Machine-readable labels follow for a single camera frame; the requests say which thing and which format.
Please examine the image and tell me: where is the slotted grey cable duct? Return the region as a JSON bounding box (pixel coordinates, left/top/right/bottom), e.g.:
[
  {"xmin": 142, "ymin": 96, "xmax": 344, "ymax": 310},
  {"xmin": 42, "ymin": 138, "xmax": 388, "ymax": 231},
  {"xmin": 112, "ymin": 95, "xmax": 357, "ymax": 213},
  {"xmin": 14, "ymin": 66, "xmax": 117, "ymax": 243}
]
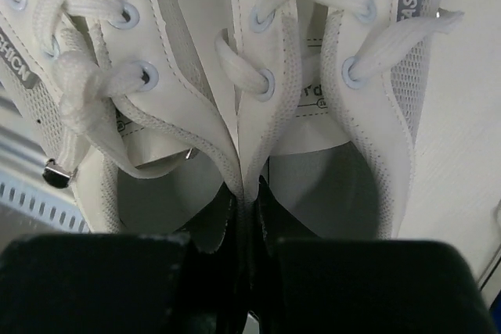
[{"xmin": 1, "ymin": 181, "xmax": 90, "ymax": 234}]

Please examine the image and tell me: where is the white sneaker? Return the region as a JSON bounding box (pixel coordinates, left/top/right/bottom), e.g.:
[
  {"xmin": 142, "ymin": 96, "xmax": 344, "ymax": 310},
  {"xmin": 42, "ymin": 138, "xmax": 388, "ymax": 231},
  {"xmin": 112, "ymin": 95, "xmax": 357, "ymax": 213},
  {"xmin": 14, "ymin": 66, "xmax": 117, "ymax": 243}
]
[
  {"xmin": 215, "ymin": 0, "xmax": 463, "ymax": 239},
  {"xmin": 1, "ymin": 0, "xmax": 242, "ymax": 254}
]

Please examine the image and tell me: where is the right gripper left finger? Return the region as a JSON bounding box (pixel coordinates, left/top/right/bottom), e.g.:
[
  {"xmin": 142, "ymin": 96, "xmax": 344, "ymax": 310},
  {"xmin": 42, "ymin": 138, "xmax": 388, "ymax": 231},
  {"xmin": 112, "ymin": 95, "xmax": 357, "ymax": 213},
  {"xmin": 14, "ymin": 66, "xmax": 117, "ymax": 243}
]
[{"xmin": 0, "ymin": 189, "xmax": 251, "ymax": 334}]

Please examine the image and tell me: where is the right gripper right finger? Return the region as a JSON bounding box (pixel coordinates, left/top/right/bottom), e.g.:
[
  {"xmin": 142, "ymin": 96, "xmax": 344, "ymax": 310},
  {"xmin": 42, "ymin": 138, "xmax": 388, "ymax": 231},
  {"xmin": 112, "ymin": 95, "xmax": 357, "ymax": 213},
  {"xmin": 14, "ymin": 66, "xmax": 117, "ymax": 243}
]
[{"xmin": 246, "ymin": 175, "xmax": 500, "ymax": 334}]

